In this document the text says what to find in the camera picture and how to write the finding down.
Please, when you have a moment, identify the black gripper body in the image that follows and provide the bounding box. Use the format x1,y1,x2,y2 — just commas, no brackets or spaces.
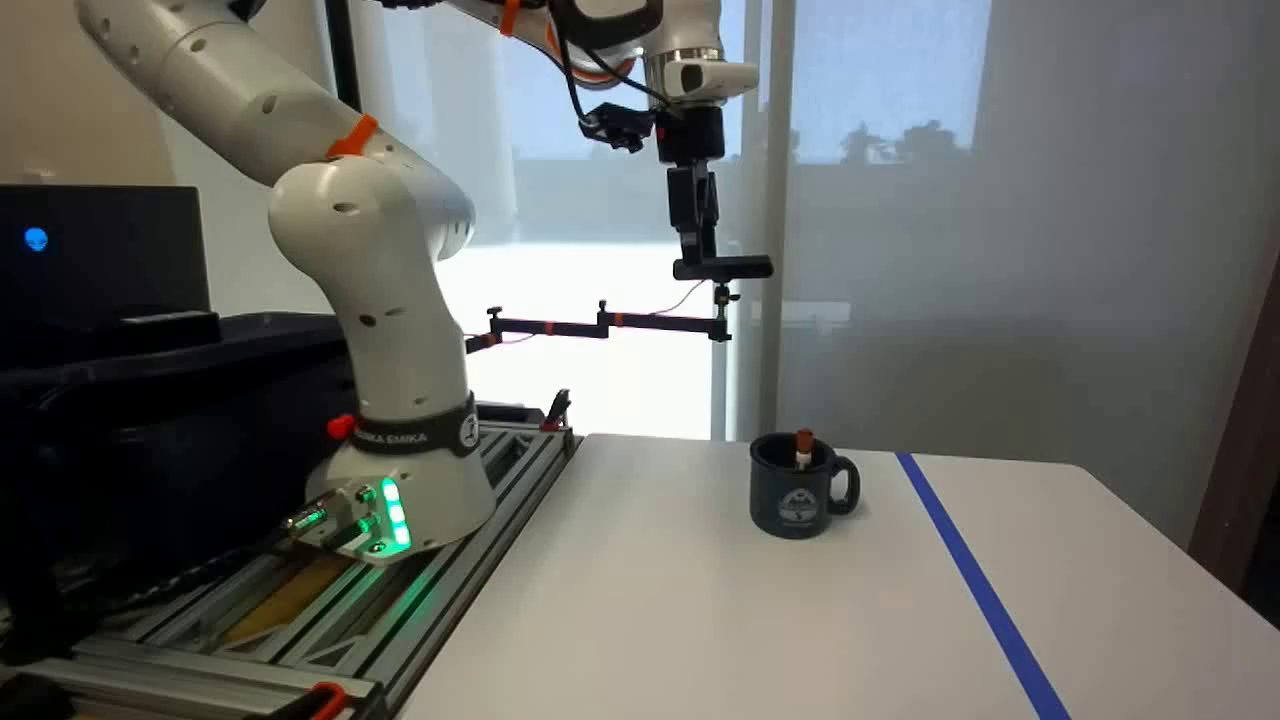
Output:
655,108,726,266

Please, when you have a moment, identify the red Expo marker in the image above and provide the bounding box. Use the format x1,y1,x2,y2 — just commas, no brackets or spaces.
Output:
793,428,818,470

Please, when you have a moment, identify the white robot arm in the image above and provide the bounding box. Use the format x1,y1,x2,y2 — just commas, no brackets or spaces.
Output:
71,0,772,565

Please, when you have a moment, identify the dark blue mug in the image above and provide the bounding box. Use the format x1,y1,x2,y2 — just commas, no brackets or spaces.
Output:
748,428,860,541

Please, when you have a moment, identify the blue tape line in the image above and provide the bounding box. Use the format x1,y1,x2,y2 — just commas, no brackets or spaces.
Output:
898,451,1074,720

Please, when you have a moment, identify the black monitor with blue light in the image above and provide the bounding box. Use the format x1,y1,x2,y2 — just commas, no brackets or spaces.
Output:
0,185,208,333

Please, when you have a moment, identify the black cabinet under monitor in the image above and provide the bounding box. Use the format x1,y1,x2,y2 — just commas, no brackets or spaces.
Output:
0,311,354,659

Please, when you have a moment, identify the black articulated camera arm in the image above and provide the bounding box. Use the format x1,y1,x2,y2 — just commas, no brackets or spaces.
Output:
464,286,741,351

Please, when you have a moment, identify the aluminium rail mounting frame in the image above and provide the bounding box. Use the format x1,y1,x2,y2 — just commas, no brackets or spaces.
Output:
5,396,576,720

